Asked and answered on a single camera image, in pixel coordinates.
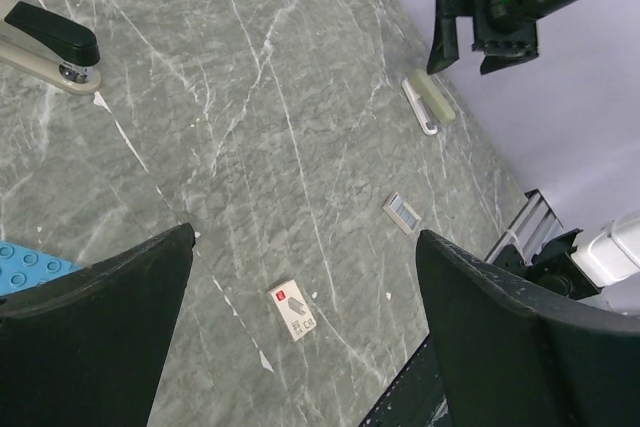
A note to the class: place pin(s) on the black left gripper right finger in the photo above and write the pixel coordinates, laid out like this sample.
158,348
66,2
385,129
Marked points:
511,353

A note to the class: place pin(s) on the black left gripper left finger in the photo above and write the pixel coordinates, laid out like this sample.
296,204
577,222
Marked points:
88,349

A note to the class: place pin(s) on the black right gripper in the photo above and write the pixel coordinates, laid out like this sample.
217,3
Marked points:
504,30

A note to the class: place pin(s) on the pale green small stapler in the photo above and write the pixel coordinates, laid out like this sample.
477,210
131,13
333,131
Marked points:
428,103

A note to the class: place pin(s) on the beige black large stapler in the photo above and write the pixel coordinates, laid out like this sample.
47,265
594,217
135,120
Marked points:
54,49

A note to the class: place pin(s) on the blue studded building plate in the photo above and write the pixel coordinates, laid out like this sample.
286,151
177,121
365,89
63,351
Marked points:
23,268

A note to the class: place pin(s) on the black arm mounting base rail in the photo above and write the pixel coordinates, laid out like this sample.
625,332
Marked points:
415,397

